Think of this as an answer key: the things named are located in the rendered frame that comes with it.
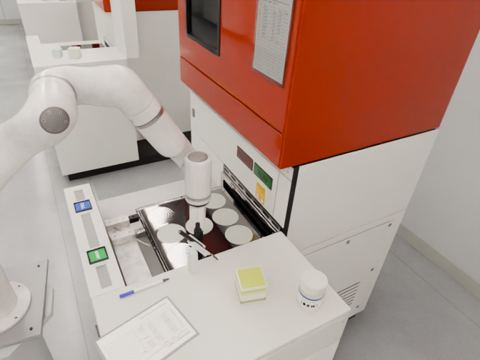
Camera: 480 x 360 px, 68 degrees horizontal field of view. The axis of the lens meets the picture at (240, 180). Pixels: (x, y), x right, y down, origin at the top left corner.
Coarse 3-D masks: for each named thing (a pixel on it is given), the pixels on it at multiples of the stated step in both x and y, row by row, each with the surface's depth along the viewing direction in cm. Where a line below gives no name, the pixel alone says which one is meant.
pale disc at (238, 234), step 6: (228, 228) 132; (234, 228) 132; (240, 228) 132; (246, 228) 133; (228, 234) 129; (234, 234) 129; (240, 234) 130; (246, 234) 130; (252, 234) 130; (228, 240) 127; (234, 240) 127; (240, 240) 127; (246, 240) 127
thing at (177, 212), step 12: (216, 192) 149; (168, 204) 141; (180, 204) 142; (228, 204) 143; (144, 216) 134; (156, 216) 135; (168, 216) 135; (180, 216) 136; (240, 216) 138; (156, 228) 130; (216, 228) 132; (252, 228) 133; (156, 240) 125; (204, 240) 126; (216, 240) 127; (252, 240) 128; (168, 252) 121; (180, 252) 121; (216, 252) 122; (168, 264) 116; (180, 264) 117
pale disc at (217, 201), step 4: (212, 196) 147; (216, 196) 147; (220, 196) 147; (212, 200) 145; (216, 200) 145; (220, 200) 145; (224, 200) 145; (208, 204) 143; (212, 204) 143; (216, 204) 143; (220, 204) 143; (212, 208) 141; (216, 208) 141
